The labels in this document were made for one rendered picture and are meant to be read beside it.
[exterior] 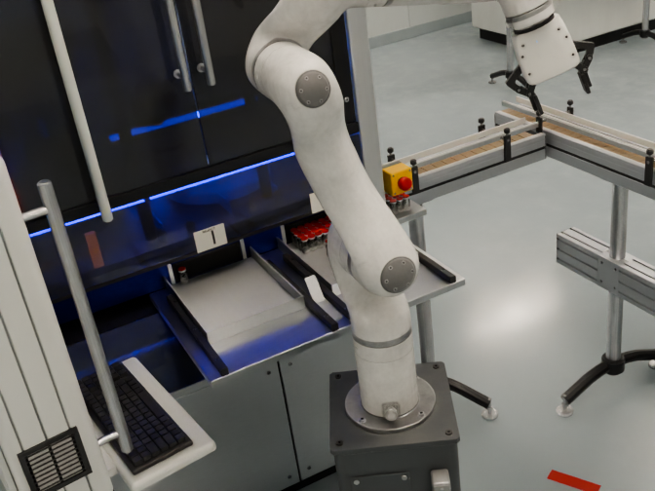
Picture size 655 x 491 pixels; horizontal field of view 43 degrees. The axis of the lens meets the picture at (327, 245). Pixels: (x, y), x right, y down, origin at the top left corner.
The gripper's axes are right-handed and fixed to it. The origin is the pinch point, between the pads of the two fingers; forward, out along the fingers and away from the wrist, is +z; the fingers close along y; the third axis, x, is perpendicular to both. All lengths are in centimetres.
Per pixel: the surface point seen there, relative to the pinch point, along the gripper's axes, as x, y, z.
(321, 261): 50, -69, 32
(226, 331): 17, -90, 26
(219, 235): 44, -88, 12
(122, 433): -22, -103, 19
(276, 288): 38, -80, 29
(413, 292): 30, -47, 42
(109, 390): -22, -100, 9
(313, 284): 31, -69, 30
